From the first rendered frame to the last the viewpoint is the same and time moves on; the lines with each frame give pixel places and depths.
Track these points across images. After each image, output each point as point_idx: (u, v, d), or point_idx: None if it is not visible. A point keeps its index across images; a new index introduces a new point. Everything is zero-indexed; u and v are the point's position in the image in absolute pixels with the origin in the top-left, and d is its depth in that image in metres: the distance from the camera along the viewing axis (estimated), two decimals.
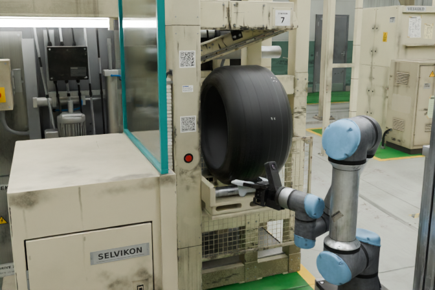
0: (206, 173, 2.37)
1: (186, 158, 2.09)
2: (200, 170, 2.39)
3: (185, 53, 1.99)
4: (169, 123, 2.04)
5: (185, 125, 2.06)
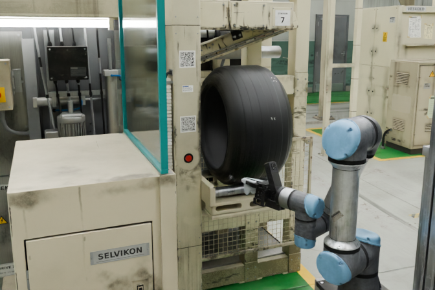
0: (206, 173, 2.37)
1: (186, 158, 2.09)
2: (200, 170, 2.39)
3: (185, 53, 1.99)
4: (169, 123, 2.04)
5: (185, 125, 2.06)
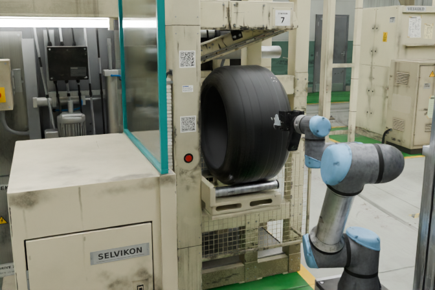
0: (206, 173, 2.37)
1: (186, 158, 2.09)
2: (200, 170, 2.39)
3: (185, 53, 1.99)
4: (169, 123, 2.04)
5: (185, 125, 2.06)
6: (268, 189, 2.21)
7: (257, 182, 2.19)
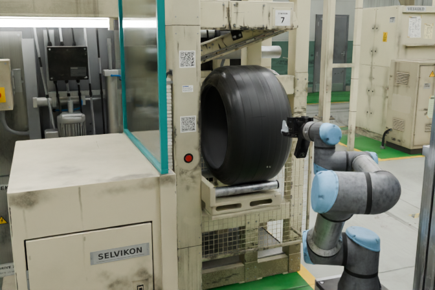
0: (205, 178, 2.39)
1: (186, 158, 2.09)
2: (202, 175, 2.36)
3: (185, 53, 1.99)
4: (169, 123, 2.04)
5: (185, 125, 2.06)
6: None
7: (259, 188, 2.17)
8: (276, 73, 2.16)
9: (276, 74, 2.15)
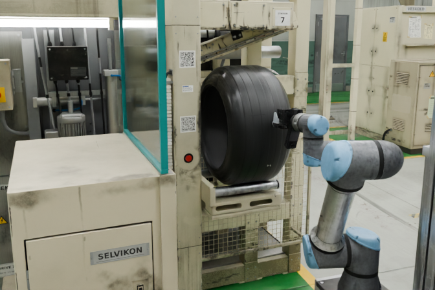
0: None
1: (186, 158, 2.09)
2: (202, 176, 2.36)
3: (185, 53, 1.99)
4: (169, 123, 2.04)
5: (185, 125, 2.06)
6: None
7: (259, 189, 2.18)
8: (276, 72, 2.17)
9: (276, 72, 2.16)
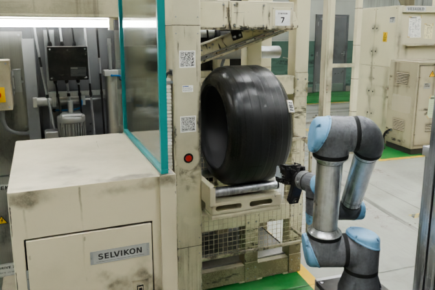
0: None
1: (186, 158, 2.09)
2: None
3: (185, 53, 1.99)
4: (169, 123, 2.04)
5: (185, 125, 2.06)
6: (268, 181, 2.20)
7: None
8: (292, 110, 2.05)
9: (292, 111, 2.05)
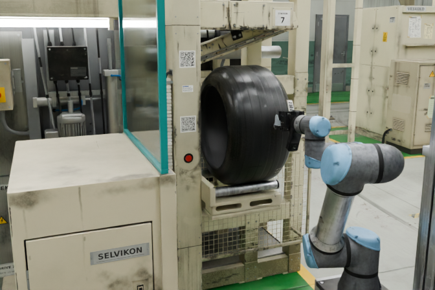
0: None
1: (186, 158, 2.09)
2: None
3: (185, 53, 1.99)
4: (169, 123, 2.04)
5: (185, 125, 2.06)
6: (268, 181, 2.20)
7: None
8: (292, 110, 2.05)
9: (292, 111, 2.05)
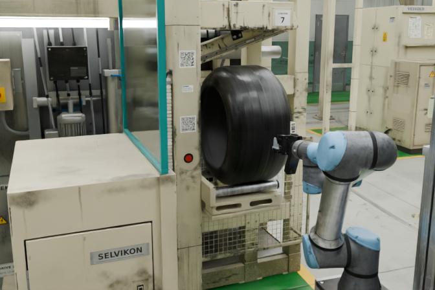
0: (206, 171, 2.37)
1: (186, 158, 2.09)
2: None
3: (185, 53, 1.99)
4: (169, 123, 2.04)
5: (185, 125, 2.06)
6: (270, 188, 2.19)
7: None
8: (293, 132, 2.05)
9: (293, 133, 2.05)
